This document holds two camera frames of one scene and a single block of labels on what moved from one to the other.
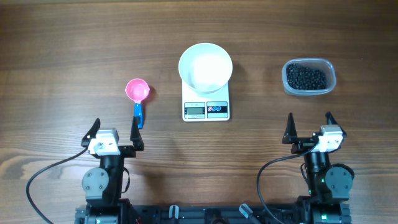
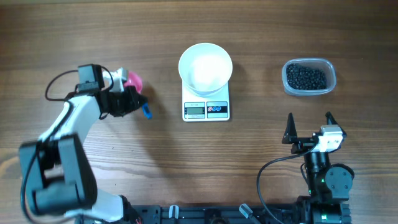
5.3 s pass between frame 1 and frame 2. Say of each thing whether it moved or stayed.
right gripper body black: stayed
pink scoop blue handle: moved
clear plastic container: stayed
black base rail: stayed
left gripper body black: moved
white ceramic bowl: stayed
